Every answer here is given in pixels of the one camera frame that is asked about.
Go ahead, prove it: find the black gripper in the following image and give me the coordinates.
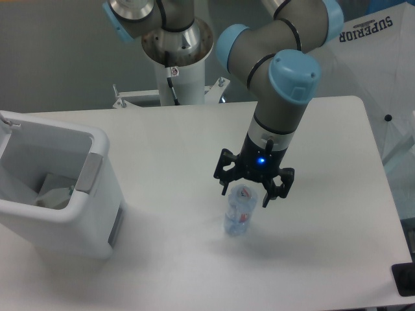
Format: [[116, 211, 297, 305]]
[[213, 135, 295, 208]]

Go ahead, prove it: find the clear plastic water bottle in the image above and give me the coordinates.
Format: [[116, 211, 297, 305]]
[[224, 184, 258, 236]]

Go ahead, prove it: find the white green plastic bag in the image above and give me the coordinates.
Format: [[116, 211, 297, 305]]
[[34, 173, 77, 210]]

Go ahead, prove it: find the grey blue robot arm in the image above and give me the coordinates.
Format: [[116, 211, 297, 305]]
[[102, 1, 344, 203]]

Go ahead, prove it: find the white trash can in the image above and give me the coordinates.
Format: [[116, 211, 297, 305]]
[[1, 111, 125, 259]]

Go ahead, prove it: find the white umbrella with text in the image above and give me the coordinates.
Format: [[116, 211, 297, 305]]
[[311, 1, 414, 157]]

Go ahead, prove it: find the black device at table edge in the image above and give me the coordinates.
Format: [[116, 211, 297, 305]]
[[391, 262, 414, 297]]

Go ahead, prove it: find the white metal base frame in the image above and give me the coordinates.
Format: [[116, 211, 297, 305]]
[[112, 76, 231, 109]]

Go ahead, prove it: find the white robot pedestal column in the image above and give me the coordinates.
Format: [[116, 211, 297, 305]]
[[141, 19, 215, 106]]

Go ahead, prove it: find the black cable on pedestal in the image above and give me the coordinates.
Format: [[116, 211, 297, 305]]
[[163, 51, 181, 106]]

